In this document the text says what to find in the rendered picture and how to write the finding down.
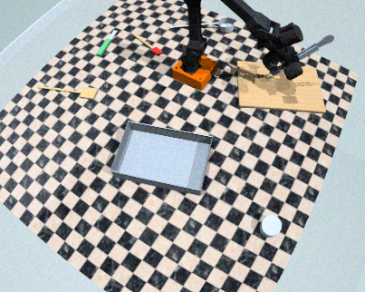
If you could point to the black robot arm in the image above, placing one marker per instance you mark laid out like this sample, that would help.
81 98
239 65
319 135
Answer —
257 24

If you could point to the white short cylinder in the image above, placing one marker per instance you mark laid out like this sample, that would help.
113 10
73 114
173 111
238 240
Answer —
270 226

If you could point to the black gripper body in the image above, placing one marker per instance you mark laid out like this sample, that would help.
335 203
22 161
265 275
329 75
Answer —
293 68

